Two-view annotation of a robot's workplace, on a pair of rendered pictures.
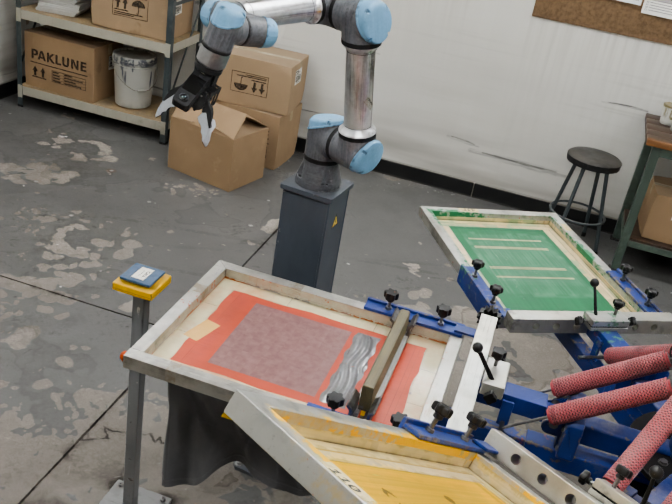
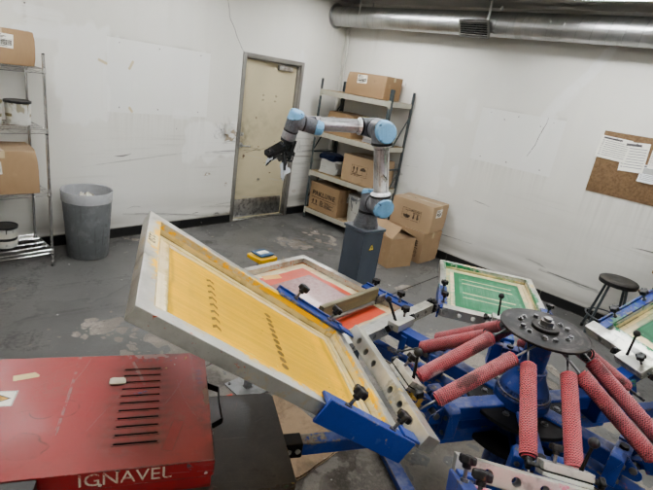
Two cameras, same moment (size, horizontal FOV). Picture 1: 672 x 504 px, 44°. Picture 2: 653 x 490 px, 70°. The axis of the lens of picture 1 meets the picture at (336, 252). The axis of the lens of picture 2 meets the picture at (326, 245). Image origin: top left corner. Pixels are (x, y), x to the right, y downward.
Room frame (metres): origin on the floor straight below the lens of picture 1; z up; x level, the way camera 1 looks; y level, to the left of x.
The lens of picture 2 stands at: (0.00, -0.97, 2.00)
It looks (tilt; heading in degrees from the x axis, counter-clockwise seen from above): 19 degrees down; 27
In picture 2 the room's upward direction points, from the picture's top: 9 degrees clockwise
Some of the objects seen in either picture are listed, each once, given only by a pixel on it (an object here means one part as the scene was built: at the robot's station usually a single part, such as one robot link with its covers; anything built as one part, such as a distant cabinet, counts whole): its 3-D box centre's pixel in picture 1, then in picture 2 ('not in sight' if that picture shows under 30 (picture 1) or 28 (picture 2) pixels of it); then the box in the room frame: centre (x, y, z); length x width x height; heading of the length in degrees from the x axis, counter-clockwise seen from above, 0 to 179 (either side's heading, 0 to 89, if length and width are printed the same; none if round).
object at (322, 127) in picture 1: (327, 135); (370, 199); (2.52, 0.09, 1.37); 0.13 x 0.12 x 0.14; 50
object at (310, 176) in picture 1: (320, 168); (366, 218); (2.53, 0.10, 1.25); 0.15 x 0.15 x 0.10
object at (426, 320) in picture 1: (412, 323); (385, 299); (2.13, -0.26, 0.97); 0.30 x 0.05 x 0.07; 77
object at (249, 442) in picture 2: not in sight; (344, 437); (1.18, -0.54, 0.91); 1.34 x 0.40 x 0.08; 137
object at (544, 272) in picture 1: (553, 263); (497, 292); (2.54, -0.73, 1.05); 1.08 x 0.61 x 0.23; 17
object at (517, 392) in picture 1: (512, 397); (409, 336); (1.78, -0.51, 1.02); 0.17 x 0.06 x 0.05; 77
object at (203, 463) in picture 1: (249, 453); not in sight; (1.72, 0.13, 0.74); 0.46 x 0.04 x 0.42; 77
